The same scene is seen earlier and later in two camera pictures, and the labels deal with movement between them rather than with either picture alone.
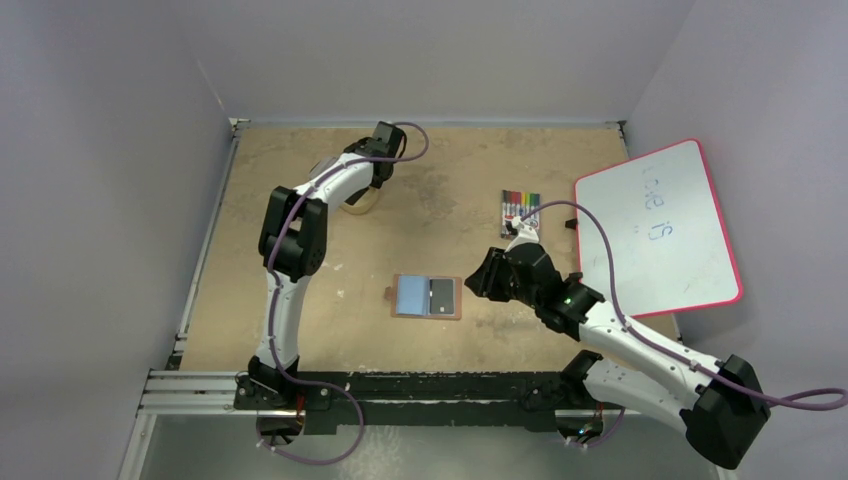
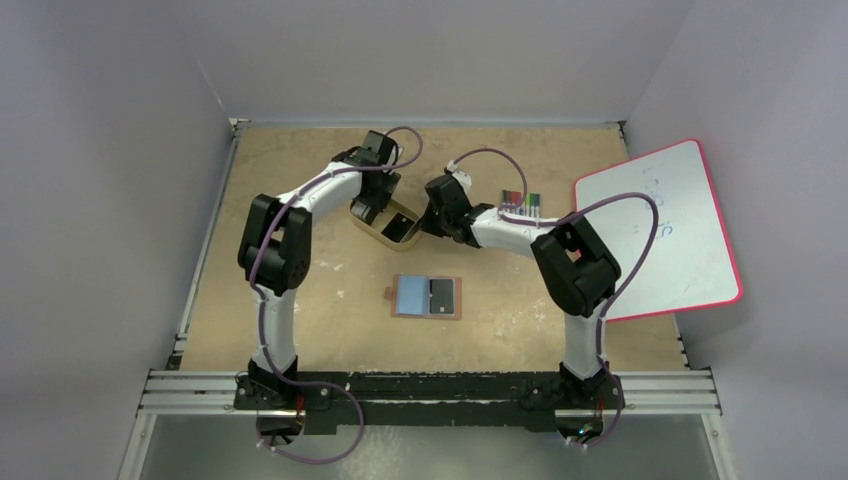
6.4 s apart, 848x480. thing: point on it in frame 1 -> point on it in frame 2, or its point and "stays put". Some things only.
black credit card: [441, 300] stays put
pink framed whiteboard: [668, 243] stays put
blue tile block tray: [435, 297] stays put
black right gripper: [499, 277] -> [435, 218]
